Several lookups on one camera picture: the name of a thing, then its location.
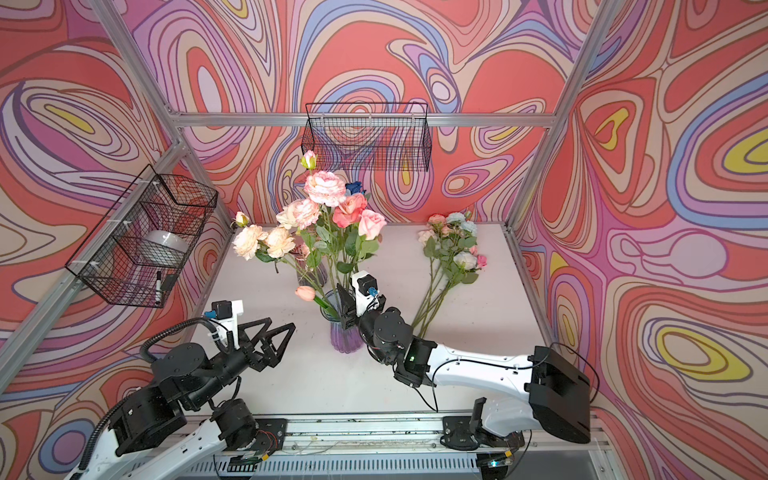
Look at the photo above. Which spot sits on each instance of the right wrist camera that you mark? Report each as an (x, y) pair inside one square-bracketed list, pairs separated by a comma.
[(366, 292)]

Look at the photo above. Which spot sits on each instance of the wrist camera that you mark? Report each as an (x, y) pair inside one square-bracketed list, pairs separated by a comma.
[(225, 316), (366, 292)]

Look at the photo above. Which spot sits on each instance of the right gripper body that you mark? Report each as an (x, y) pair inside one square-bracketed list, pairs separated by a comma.
[(366, 323)]

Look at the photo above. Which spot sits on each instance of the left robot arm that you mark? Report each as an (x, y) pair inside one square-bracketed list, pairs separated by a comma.
[(164, 428)]

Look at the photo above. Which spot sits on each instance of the purple-blue glass vase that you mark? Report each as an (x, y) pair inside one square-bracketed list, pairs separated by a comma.
[(346, 342)]

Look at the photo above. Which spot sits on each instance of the large pink rose stem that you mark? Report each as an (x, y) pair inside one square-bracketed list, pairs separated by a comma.
[(345, 222)]

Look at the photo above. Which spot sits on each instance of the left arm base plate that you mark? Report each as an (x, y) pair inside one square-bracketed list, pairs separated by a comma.
[(268, 436)]

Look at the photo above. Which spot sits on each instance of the pink peony spray stem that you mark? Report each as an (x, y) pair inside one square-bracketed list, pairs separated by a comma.
[(327, 190)]

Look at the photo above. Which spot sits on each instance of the wire basket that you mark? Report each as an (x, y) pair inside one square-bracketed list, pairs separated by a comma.
[(121, 267), (368, 136)]

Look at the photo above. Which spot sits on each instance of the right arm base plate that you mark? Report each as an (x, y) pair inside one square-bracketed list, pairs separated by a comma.
[(467, 433)]

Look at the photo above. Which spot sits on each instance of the single pink bud stem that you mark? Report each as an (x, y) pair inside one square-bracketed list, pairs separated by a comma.
[(309, 294)]

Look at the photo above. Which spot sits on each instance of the peach peony stem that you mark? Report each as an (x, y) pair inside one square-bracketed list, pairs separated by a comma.
[(277, 245)]

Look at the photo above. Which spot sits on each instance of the back wire basket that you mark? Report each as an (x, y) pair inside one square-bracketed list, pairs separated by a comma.
[(368, 136)]

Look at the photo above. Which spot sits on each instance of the bunch of artificial flowers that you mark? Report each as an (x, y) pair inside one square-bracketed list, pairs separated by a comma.
[(449, 242)]

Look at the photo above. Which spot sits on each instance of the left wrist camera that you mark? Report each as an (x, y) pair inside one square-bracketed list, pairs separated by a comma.
[(225, 316)]

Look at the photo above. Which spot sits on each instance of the blue rose stem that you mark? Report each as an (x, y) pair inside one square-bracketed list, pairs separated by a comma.
[(354, 188)]

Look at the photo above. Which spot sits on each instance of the left wire basket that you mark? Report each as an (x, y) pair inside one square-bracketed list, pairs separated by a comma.
[(121, 267)]

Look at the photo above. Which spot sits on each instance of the black marker pen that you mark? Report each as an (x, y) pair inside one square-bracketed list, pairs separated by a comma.
[(158, 299)]

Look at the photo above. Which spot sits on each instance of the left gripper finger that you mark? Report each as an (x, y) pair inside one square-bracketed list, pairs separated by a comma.
[(273, 343), (253, 334)]

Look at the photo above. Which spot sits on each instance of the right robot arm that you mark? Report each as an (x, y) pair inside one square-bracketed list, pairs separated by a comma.
[(542, 390)]

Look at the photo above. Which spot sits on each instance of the red-grey glass vase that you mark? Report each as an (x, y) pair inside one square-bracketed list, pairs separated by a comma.
[(307, 276)]

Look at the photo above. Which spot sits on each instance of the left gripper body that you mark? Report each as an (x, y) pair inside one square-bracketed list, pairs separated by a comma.
[(253, 360)]

